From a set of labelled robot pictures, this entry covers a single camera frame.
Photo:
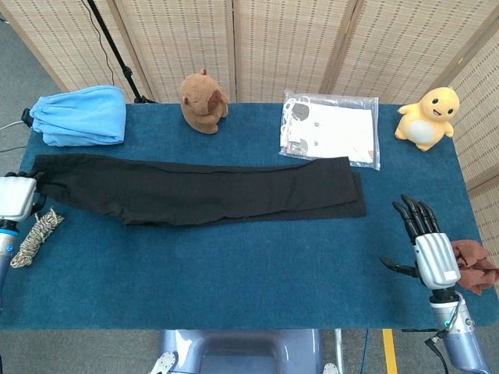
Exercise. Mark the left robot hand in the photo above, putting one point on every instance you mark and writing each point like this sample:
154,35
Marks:
15,196

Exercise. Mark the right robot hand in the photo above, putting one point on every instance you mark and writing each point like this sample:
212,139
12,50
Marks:
436,261

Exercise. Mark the black trousers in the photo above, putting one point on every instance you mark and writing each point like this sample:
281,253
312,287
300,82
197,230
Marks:
195,191

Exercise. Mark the brown crumpled cloth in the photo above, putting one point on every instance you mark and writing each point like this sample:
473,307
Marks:
475,265

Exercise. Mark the black table clamp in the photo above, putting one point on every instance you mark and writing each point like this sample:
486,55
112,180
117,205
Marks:
26,117

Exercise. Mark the yellow floor tape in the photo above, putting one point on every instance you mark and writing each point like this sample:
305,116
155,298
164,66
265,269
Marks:
390,350

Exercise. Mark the light blue folded fleece cloth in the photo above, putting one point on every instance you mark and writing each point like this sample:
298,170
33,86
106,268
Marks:
78,117

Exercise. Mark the white table leg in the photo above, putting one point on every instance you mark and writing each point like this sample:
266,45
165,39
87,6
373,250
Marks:
338,346

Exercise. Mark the yellow dinosaur plush toy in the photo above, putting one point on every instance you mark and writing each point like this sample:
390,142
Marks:
423,124

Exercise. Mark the clear bag with white garment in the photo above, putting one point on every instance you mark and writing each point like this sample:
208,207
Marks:
343,128

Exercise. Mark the black tripod stand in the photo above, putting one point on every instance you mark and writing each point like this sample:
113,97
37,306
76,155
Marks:
126,72

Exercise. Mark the blue carpet table cover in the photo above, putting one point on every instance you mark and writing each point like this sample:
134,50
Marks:
234,280

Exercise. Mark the brown capybara plush toy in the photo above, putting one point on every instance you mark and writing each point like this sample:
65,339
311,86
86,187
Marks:
199,105

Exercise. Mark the blue-grey robot torso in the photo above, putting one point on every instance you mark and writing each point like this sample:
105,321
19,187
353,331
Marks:
241,350

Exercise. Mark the white perforated bracket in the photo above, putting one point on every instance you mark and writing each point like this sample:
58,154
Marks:
165,360
330,368

